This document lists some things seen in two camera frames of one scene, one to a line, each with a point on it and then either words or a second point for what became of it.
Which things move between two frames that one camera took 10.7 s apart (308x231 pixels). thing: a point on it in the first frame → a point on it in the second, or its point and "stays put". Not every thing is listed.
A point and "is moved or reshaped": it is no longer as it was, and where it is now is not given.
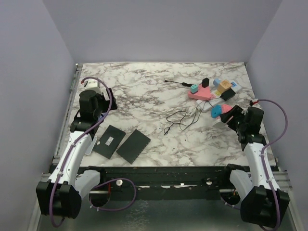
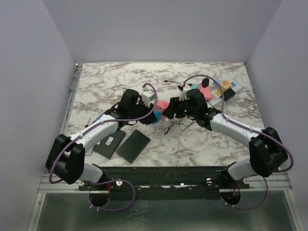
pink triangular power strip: (203, 93) stays put
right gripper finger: (236, 110) → (170, 112)
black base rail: (164, 183) stays put
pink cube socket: (218, 118) is moved or reshaped
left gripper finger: (114, 105) → (121, 123)
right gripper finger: (236, 122) → (176, 105)
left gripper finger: (106, 102) → (150, 120)
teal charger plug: (194, 89) stays put
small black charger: (205, 82) stays put
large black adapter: (227, 94) stays put
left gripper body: (98, 111) → (139, 111)
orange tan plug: (224, 85) stays put
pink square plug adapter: (225, 108) → (162, 105)
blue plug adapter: (216, 111) is moved or reshaped
